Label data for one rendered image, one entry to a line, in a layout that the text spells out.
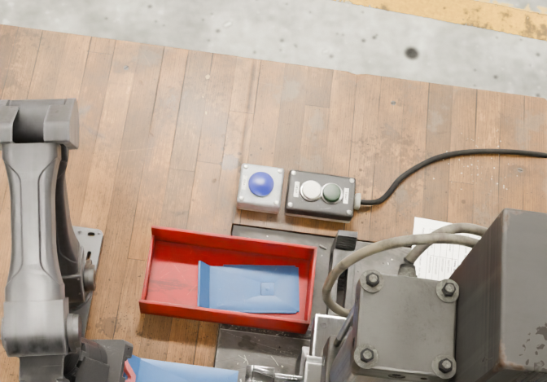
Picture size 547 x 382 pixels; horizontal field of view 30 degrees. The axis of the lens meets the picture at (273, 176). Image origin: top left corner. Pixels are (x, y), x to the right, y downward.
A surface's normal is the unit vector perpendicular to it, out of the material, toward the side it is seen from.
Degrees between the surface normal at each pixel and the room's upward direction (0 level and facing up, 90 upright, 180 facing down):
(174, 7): 0
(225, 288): 0
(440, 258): 1
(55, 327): 19
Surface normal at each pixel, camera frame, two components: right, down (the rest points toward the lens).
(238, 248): -0.11, 0.91
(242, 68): 0.07, -0.39
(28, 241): 0.10, -0.07
